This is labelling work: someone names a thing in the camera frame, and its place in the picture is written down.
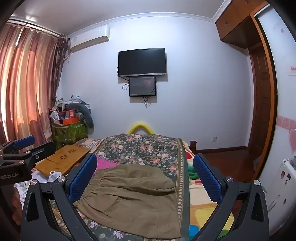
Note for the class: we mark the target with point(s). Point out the small black monitor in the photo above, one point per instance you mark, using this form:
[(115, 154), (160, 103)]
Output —
[(142, 86)]

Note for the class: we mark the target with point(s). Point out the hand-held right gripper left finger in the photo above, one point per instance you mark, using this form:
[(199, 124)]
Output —
[(83, 176)]

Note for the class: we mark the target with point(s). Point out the white appliance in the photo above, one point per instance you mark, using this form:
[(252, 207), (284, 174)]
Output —
[(282, 192)]

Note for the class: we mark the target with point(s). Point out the dark floral blanket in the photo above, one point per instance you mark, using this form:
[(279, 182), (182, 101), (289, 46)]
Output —
[(143, 148)]

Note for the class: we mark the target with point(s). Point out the wooden overhead cabinet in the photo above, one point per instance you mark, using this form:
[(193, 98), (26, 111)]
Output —
[(235, 23)]

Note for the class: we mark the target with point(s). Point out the orange box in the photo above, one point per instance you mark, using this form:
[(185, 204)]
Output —
[(69, 120)]

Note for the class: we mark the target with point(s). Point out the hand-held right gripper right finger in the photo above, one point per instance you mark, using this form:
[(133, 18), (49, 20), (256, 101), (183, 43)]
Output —
[(206, 176)]

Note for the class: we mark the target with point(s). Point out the wooden door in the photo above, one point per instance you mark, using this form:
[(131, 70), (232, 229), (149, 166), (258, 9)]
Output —
[(259, 104)]

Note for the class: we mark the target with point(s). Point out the white patterned bed sheet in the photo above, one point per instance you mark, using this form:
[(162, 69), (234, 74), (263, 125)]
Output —
[(23, 187)]

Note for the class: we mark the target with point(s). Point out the white wall socket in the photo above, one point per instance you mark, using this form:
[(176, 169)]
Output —
[(214, 139)]

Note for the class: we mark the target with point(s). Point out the white air conditioner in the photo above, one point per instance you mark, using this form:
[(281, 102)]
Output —
[(89, 38)]

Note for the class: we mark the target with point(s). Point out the pink curtain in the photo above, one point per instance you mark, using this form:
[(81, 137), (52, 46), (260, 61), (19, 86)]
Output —
[(27, 88)]

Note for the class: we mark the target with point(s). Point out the colourful fleece blanket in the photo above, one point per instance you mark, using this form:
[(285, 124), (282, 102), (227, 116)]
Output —
[(203, 208)]

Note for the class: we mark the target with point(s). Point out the olive green pants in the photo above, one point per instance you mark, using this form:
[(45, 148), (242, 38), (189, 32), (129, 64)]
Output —
[(129, 199)]

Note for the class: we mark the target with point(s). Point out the wooden lap table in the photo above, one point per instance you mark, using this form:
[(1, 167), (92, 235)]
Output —
[(62, 157)]

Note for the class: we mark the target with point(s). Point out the yellow cushion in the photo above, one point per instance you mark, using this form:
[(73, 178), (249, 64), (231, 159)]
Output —
[(141, 125)]

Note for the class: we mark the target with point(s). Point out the grey plush toy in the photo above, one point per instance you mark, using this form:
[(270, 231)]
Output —
[(86, 117)]

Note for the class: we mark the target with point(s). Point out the wooden bed post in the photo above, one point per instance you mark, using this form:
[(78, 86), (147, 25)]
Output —
[(193, 147)]

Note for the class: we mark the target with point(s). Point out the pink cloth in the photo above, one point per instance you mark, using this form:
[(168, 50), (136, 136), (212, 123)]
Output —
[(104, 163)]

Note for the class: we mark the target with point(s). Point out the black wall television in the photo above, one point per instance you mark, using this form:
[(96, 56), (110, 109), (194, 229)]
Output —
[(142, 62)]

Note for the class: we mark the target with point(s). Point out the grey white clothes pile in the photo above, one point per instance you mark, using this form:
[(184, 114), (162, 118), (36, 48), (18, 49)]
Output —
[(74, 99)]

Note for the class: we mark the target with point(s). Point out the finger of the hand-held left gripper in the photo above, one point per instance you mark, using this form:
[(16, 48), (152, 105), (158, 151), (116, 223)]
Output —
[(24, 141), (41, 151)]

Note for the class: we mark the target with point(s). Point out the green storage box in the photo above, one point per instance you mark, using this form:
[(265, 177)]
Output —
[(69, 132)]

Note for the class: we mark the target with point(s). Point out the pink wall label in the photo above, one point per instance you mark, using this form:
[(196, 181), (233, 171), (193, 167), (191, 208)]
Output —
[(292, 70)]

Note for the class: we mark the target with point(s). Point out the red box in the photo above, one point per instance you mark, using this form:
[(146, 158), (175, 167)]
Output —
[(71, 113)]

